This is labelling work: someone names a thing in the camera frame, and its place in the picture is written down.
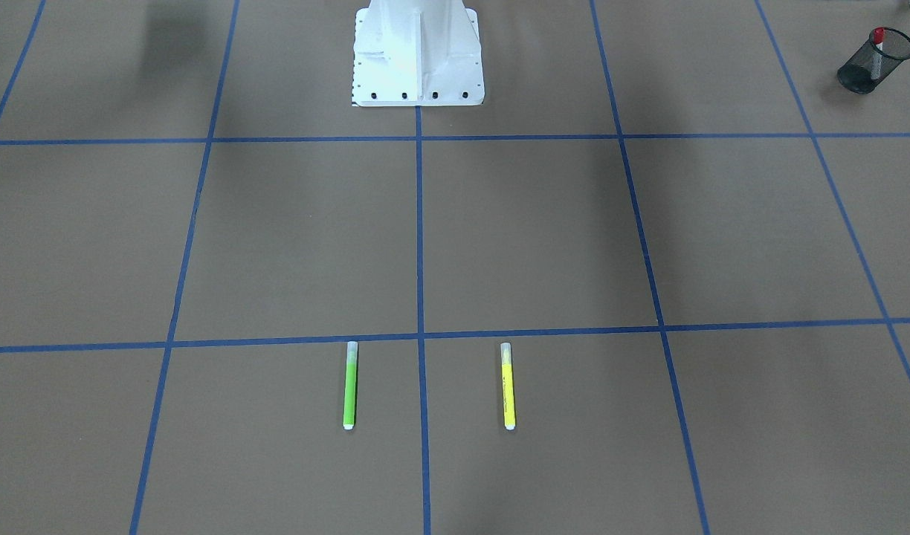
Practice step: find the white marker red cap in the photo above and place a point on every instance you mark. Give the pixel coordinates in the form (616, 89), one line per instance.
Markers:
(877, 39)

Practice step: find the yellow highlighter marker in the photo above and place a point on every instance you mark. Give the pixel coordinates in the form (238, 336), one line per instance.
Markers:
(507, 386)

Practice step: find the green highlighter marker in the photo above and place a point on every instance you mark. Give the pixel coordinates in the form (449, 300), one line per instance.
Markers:
(350, 386)

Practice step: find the black mesh cup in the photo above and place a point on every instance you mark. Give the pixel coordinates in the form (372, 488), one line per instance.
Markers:
(854, 75)

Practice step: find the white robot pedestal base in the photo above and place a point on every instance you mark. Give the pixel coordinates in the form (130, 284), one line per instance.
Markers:
(417, 53)

